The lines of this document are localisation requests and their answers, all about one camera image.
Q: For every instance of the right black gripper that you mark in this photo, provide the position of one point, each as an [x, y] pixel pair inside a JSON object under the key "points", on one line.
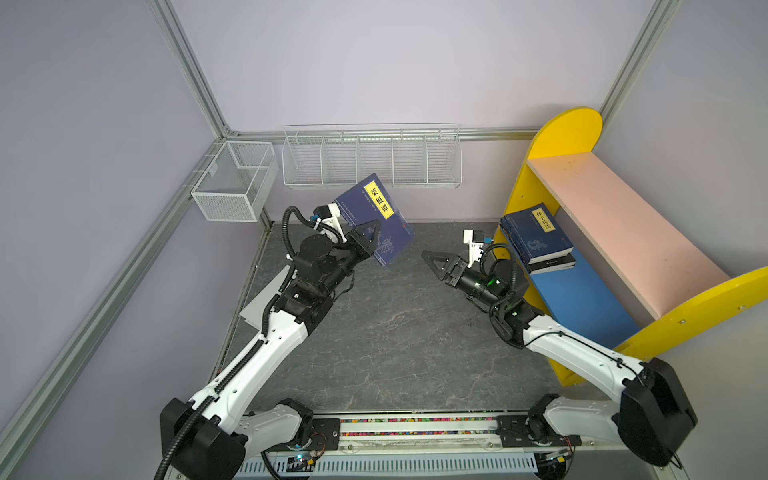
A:
{"points": [[454, 273]]}

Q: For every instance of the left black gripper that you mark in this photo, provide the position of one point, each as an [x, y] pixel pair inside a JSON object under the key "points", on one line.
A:
{"points": [[364, 247]]}

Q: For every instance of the dark blue thin book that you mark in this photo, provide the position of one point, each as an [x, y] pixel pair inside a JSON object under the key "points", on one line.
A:
{"points": [[369, 201]]}

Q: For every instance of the black book orange title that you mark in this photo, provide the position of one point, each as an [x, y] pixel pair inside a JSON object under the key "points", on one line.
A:
{"points": [[556, 264]]}

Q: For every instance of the white paper file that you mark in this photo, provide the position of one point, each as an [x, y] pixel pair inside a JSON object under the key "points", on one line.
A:
{"points": [[252, 313]]}

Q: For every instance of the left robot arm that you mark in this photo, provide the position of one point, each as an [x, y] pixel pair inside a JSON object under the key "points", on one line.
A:
{"points": [[206, 437]]}

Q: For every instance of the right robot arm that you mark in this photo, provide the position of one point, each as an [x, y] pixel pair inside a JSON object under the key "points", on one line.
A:
{"points": [[646, 409]]}

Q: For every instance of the white mesh basket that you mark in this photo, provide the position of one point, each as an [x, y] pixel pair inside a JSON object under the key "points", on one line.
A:
{"points": [[236, 183]]}

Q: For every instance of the yellow pink blue shelf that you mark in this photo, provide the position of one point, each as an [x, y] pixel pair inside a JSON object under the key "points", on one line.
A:
{"points": [[684, 291]]}

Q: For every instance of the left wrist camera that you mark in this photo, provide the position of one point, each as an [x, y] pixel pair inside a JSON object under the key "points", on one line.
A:
{"points": [[327, 219]]}

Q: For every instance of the white wire wall rack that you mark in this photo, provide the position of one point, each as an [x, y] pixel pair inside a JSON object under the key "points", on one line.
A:
{"points": [[340, 155]]}

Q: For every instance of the aluminium front rail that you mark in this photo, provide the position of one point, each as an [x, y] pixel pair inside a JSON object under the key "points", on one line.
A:
{"points": [[422, 435]]}

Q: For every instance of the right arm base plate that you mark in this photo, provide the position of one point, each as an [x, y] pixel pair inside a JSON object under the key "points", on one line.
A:
{"points": [[517, 430]]}

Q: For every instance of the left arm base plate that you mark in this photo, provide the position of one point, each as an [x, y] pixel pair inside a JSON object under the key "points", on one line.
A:
{"points": [[320, 433]]}

